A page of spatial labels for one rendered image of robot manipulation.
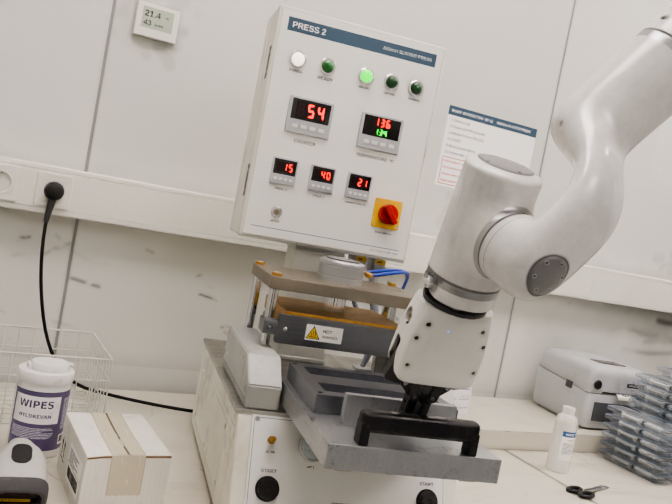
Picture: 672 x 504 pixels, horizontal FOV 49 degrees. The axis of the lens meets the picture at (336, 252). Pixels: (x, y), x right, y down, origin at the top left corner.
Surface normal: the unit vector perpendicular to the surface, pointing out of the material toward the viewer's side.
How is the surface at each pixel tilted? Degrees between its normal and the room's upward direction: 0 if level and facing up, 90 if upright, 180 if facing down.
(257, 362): 41
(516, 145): 90
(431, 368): 109
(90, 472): 88
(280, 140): 90
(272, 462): 65
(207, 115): 90
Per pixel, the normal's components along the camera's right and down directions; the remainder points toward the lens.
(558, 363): -0.91, -0.22
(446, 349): 0.18, 0.43
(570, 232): 0.18, 0.15
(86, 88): 0.42, 0.13
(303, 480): 0.32, -0.32
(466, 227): -0.81, -0.04
